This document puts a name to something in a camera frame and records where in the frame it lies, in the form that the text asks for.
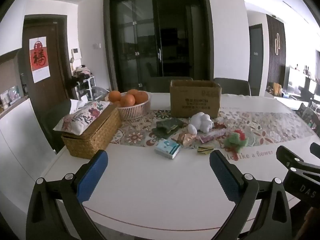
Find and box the white shoe rack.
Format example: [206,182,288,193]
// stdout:
[75,76,97,100]

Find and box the red white snack packet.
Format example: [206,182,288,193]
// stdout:
[196,131,222,143]

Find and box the floral table runner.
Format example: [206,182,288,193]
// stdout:
[110,109,316,148]

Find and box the plastic bag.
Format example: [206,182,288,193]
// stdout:
[91,86,110,100]

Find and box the dark glass sliding door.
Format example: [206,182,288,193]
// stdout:
[104,0,214,92]

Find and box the dark interior door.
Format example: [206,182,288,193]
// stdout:
[249,24,264,96]

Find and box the floral tissue cover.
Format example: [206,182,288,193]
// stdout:
[53,99,110,133]

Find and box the red white wall calendar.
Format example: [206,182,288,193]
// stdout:
[29,36,51,83]

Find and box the dark green chair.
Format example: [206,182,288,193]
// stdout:
[214,77,251,96]
[145,76,194,93]
[297,102,320,132]

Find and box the green scouring pad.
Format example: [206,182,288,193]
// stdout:
[152,127,175,139]
[156,118,184,131]

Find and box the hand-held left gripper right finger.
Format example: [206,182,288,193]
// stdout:
[209,149,293,240]

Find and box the white plush toy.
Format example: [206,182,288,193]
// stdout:
[188,112,215,134]

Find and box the brown door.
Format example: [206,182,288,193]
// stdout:
[22,15,73,107]

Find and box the red and green fluffy pompom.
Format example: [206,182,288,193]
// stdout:
[223,129,247,152]

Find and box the cardboard box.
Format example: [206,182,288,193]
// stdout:
[170,80,222,119]

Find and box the white fruit basket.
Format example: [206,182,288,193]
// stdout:
[115,91,152,120]

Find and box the white television cabinet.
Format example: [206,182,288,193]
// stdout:
[265,90,310,110]

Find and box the orange foil snack packet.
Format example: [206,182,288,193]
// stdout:
[172,131,198,147]

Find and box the blue white tissue packet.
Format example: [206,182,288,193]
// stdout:
[154,140,181,160]

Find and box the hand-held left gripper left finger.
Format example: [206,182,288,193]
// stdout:
[26,149,109,240]

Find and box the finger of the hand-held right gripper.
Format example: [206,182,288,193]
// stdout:
[276,145,320,174]
[310,142,320,159]

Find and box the small striped wrapper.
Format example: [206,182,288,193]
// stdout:
[197,145,214,155]

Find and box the television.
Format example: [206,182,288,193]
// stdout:
[287,66,320,100]

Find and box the pile of bags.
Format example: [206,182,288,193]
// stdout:
[72,66,92,80]

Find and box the dark slatted wall panel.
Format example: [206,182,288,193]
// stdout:
[266,14,286,85]

